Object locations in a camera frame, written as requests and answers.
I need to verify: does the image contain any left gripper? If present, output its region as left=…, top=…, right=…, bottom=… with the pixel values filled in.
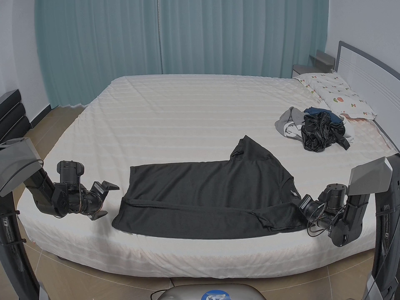
left=82, top=181, right=120, bottom=221

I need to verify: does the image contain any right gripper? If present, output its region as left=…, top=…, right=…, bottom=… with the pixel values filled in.
left=298, top=194, right=326, bottom=224

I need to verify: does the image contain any black T-shirt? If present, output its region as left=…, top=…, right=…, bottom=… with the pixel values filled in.
left=112, top=135, right=305, bottom=240

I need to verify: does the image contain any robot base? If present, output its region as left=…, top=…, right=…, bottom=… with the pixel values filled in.
left=156, top=284, right=266, bottom=300

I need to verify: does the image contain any pile of clothes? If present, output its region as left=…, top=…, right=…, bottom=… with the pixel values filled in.
left=275, top=106, right=355, bottom=153

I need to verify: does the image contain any bed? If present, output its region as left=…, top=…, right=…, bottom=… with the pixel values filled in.
left=17, top=41, right=400, bottom=278

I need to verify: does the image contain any white printed pillow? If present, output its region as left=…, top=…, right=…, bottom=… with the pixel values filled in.
left=294, top=71, right=378, bottom=120

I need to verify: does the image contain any dark chest of drawers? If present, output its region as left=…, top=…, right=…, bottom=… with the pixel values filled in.
left=0, top=89, right=33, bottom=143

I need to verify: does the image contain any grey bedside table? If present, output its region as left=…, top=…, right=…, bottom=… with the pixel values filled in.
left=292, top=49, right=336, bottom=79

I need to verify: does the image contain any blue-green curtain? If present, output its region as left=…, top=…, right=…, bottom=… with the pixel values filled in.
left=34, top=0, right=330, bottom=109

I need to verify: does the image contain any black cable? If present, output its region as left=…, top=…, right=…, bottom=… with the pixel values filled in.
left=150, top=277, right=176, bottom=300
left=307, top=219, right=335, bottom=238

